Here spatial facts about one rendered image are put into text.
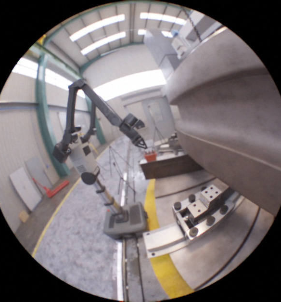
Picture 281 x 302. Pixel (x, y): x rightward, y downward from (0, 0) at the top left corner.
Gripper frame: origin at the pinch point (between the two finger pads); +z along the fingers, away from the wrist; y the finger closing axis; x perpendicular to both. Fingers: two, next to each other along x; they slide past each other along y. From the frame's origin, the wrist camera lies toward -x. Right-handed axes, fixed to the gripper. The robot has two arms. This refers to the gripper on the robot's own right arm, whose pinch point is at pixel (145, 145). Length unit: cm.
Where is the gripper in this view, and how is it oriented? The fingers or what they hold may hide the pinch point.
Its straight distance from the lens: 61.1
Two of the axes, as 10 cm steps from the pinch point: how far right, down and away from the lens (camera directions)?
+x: -6.6, 7.4, 1.4
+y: -1.2, -2.8, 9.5
